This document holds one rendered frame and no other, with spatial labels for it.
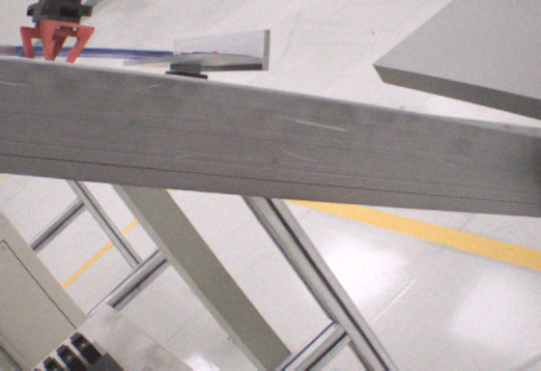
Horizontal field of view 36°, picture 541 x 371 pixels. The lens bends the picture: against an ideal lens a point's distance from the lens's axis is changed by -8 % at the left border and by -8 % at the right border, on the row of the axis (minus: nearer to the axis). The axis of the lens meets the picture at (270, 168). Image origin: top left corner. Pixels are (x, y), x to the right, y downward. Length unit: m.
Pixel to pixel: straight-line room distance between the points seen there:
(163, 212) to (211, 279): 0.15
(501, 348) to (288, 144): 1.22
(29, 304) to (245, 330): 0.62
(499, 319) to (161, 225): 0.70
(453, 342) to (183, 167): 1.33
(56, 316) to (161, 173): 1.57
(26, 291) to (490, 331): 1.02
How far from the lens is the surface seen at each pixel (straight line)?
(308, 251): 1.38
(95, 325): 1.22
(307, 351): 1.43
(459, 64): 1.30
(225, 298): 1.55
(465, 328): 1.79
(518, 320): 1.74
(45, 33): 1.02
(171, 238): 1.49
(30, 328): 2.04
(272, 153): 0.52
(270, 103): 0.52
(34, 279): 2.01
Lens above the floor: 1.11
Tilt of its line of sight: 22 degrees down
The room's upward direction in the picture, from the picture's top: 34 degrees counter-clockwise
